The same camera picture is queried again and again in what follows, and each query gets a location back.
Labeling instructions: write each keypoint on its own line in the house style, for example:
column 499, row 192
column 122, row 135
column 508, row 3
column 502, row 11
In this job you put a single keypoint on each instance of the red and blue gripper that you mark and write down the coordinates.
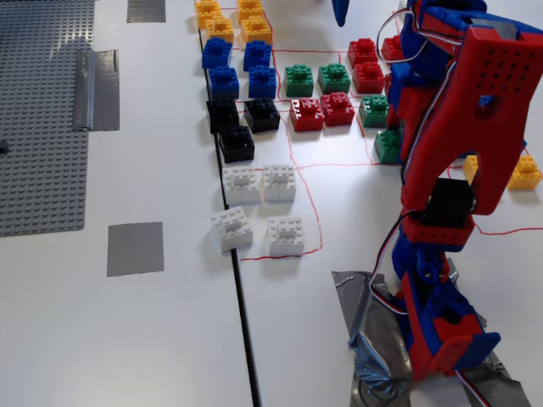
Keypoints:
column 340, row 13

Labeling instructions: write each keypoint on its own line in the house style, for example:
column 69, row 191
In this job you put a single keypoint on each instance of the green brick block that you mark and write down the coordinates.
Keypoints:
column 387, row 148
column 334, row 78
column 299, row 79
column 373, row 111

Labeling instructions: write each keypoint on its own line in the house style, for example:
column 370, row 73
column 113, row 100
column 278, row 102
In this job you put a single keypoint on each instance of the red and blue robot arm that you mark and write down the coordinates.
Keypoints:
column 492, row 85

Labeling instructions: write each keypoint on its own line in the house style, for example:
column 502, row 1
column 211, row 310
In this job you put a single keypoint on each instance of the orange brick block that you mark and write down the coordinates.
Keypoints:
column 524, row 172
column 250, row 8
column 470, row 167
column 208, row 12
column 219, row 29
column 255, row 29

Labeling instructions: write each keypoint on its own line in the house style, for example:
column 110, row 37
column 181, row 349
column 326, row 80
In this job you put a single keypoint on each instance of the blue brick block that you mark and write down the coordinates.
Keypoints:
column 261, row 80
column 216, row 53
column 223, row 81
column 257, row 55

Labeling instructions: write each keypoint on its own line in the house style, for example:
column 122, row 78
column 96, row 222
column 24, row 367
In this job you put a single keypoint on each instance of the black brick block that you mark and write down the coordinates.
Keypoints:
column 222, row 115
column 261, row 115
column 236, row 144

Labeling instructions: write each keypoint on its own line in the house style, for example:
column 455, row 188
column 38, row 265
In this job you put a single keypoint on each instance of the white brick block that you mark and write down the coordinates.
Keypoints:
column 279, row 182
column 241, row 184
column 231, row 229
column 286, row 236

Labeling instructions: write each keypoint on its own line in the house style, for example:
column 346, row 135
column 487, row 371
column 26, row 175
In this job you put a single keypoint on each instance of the grey tape square marker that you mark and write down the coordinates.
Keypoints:
column 136, row 249

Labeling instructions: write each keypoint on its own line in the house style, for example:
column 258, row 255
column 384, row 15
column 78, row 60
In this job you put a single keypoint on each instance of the grey tape patch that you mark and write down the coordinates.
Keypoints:
column 146, row 10

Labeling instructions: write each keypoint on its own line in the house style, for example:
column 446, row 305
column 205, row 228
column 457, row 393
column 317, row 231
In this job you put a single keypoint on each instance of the long grey tape strip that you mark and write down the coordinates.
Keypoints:
column 96, row 89

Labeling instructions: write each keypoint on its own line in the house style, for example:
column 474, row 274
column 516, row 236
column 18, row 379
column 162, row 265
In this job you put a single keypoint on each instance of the grey studded baseplate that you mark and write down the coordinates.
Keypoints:
column 42, row 127

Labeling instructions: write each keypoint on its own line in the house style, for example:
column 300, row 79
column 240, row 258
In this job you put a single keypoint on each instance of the crumpled grey duct tape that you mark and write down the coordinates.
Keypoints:
column 373, row 339

